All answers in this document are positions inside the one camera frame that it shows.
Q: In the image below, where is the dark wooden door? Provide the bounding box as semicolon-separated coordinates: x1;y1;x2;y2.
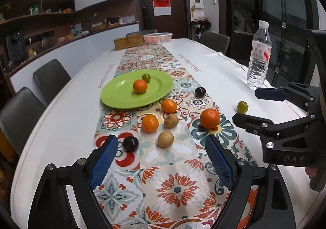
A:
136;0;191;39

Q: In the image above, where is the small orange tangerine back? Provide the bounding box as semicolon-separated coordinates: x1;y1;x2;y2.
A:
161;99;177;114

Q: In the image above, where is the dark chair right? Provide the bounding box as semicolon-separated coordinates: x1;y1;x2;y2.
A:
199;31;230;54

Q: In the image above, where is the green tomato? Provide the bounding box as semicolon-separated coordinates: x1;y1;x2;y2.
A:
142;73;151;83

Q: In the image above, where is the clear water bottle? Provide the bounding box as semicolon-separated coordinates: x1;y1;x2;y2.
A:
247;20;272;90

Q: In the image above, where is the clear plastic fruit container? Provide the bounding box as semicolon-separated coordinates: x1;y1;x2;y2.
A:
143;32;173;45

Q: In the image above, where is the red door poster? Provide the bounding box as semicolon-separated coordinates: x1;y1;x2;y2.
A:
152;0;172;16

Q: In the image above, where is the tan longan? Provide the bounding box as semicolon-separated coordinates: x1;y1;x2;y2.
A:
164;114;179;128
157;131;174;148

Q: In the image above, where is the large dark plum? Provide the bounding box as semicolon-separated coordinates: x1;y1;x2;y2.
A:
123;136;139;152

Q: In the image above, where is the small green grape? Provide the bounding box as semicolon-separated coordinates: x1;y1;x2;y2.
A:
237;101;249;114

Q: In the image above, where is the tan longan back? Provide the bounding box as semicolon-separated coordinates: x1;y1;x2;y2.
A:
164;114;179;128

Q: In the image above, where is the dark chair far left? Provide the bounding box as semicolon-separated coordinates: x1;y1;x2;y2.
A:
33;59;71;104

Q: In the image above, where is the dark chair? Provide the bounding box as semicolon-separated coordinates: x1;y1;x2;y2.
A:
199;31;230;54
33;59;71;104
1;87;46;156

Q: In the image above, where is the black coffee machine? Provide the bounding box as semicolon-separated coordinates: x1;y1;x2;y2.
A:
6;32;27;62

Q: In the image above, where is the dark chair table end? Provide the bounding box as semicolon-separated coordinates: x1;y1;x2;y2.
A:
126;29;157;37

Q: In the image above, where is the dark chair near left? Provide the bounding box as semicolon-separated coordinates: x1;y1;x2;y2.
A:
1;87;46;156

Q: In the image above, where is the patterned table runner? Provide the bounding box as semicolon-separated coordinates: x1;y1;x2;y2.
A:
95;45;255;228

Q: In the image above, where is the tan longan front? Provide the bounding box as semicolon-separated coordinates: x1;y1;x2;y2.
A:
157;131;174;148

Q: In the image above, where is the small dark plum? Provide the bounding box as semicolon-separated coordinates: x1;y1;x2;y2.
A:
195;87;206;98

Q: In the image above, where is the woven basket box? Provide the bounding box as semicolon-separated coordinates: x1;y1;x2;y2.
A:
114;35;144;50

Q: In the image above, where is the green plate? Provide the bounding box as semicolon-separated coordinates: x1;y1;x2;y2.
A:
100;69;174;109

